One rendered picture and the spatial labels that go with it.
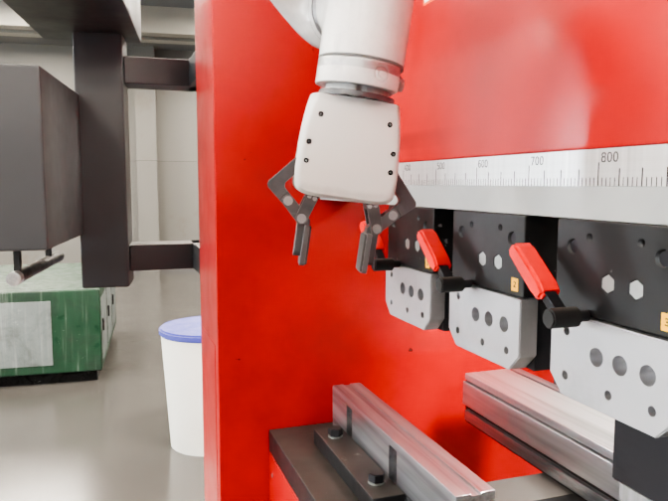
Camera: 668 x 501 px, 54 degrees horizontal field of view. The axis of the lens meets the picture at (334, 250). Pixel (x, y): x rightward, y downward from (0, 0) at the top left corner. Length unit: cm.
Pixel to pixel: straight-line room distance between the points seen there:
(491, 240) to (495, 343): 11
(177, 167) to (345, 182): 1028
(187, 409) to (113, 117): 198
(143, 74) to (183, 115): 911
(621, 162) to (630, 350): 15
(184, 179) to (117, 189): 910
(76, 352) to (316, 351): 365
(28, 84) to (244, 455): 84
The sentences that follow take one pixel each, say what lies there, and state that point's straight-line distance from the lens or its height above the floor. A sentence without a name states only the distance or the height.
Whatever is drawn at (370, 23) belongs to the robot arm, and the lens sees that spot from 63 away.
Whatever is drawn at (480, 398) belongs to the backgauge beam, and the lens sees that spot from 135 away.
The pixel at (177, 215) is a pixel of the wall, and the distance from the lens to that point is 1091.
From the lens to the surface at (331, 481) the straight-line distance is 117.
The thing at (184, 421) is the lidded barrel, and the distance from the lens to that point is 351.
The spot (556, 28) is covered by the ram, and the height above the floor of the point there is 152.
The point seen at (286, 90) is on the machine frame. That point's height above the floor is 155.
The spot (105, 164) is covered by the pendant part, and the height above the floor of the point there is 142.
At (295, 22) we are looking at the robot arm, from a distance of 73.
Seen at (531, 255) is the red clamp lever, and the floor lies 131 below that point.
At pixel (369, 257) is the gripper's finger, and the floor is 130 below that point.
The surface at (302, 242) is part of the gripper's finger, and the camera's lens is 64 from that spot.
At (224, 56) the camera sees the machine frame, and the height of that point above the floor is 161.
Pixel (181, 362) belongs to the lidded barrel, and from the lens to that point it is 340.
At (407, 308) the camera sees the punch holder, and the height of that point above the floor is 119.
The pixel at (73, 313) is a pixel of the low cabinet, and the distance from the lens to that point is 486.
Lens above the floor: 137
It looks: 6 degrees down
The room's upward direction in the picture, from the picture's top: straight up
